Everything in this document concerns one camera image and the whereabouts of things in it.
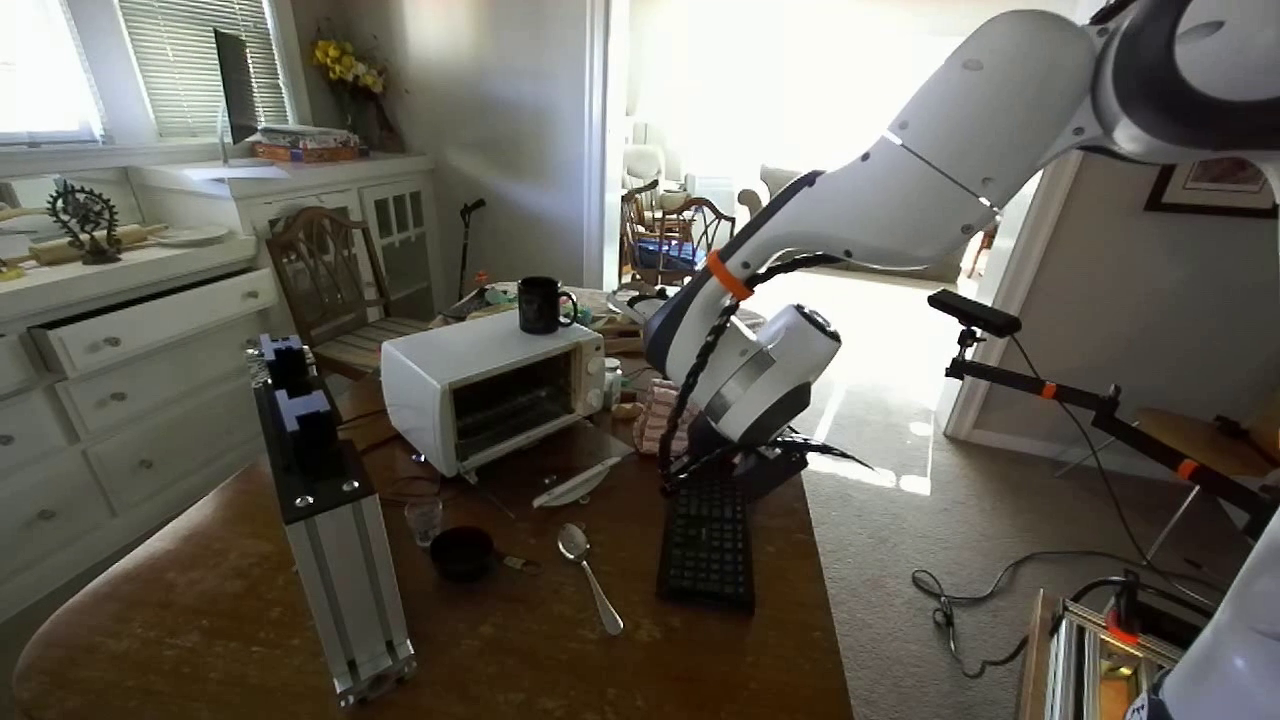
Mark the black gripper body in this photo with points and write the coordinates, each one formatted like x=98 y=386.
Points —
x=744 y=466

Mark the white toaster oven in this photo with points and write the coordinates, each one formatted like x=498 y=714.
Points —
x=427 y=372

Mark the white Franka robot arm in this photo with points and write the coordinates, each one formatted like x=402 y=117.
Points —
x=935 y=175

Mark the black computer keyboard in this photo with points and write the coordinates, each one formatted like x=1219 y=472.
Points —
x=705 y=561

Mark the red striped kitchen cloth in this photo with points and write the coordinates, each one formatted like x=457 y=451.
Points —
x=654 y=421

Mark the metal spoon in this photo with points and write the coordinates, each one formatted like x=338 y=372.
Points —
x=575 y=543

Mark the dark wooden chair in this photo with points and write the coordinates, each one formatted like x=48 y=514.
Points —
x=654 y=246

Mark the black mug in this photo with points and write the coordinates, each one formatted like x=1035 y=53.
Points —
x=543 y=306

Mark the small black cup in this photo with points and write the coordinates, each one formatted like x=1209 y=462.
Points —
x=461 y=555

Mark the clear drinking glass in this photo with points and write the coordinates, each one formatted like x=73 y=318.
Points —
x=427 y=523

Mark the black tripod stand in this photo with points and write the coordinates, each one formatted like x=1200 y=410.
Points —
x=1064 y=398

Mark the wooden side table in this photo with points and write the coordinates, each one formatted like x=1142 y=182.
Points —
x=1039 y=667

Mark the carved wooden chair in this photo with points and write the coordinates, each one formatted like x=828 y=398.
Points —
x=321 y=273

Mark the framed picture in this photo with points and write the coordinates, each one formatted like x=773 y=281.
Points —
x=1205 y=186

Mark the colourful book stack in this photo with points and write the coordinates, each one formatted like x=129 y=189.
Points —
x=307 y=144

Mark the yellow flower bouquet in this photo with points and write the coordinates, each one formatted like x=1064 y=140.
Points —
x=349 y=67

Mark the white dresser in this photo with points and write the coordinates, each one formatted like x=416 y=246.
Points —
x=135 y=400

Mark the black monitor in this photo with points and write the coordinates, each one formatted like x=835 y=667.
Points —
x=238 y=84

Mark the wooden cutting board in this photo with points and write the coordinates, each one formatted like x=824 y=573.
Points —
x=135 y=240

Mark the dark metal sculpture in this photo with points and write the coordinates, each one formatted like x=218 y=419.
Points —
x=83 y=220

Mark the black stereo camera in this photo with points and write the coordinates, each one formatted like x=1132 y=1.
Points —
x=974 y=313

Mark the aluminium extrusion post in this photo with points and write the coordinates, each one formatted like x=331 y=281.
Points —
x=332 y=573

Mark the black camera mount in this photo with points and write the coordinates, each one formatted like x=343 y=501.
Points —
x=284 y=366

